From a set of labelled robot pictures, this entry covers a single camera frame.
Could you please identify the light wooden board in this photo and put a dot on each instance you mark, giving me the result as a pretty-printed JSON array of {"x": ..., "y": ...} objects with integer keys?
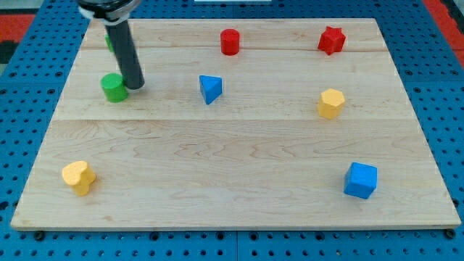
[{"x": 258, "y": 158}]

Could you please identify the green block behind rod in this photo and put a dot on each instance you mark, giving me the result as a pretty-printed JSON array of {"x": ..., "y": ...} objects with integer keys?
[{"x": 108, "y": 43}]

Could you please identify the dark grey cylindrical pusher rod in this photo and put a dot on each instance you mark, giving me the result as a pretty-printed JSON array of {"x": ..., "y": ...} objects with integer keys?
[{"x": 126, "y": 55}]

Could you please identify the green cylinder block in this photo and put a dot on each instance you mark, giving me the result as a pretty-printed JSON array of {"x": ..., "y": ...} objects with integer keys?
[{"x": 113, "y": 87}]

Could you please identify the blue cube block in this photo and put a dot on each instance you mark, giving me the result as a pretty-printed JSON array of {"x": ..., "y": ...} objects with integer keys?
[{"x": 360, "y": 180}]

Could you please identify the yellow hexagon block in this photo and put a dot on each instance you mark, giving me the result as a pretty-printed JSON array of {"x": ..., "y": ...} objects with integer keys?
[{"x": 331, "y": 103}]

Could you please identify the yellow heart block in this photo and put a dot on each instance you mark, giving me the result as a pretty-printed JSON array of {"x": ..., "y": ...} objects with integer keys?
[{"x": 79, "y": 176}]

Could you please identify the blue triangle block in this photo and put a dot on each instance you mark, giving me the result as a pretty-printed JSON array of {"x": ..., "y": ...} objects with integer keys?
[{"x": 211, "y": 87}]

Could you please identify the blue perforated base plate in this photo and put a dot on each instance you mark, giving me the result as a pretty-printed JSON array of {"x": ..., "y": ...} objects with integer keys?
[{"x": 427, "y": 64}]

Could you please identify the red star block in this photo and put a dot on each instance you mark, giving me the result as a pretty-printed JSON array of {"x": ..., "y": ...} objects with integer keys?
[{"x": 331, "y": 40}]

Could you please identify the black robot arm flange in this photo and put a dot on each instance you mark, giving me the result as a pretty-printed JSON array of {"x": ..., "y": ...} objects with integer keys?
[{"x": 109, "y": 10}]

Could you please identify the red cylinder block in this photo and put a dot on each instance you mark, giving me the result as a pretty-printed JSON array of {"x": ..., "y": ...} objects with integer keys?
[{"x": 230, "y": 41}]

